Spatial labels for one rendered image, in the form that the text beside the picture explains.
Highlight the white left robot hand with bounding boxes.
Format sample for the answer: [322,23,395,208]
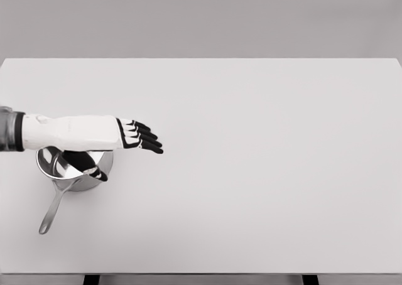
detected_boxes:
[58,115,165,183]

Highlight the silver long-handled saucepan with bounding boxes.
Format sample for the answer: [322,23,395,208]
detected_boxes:
[35,146,114,235]

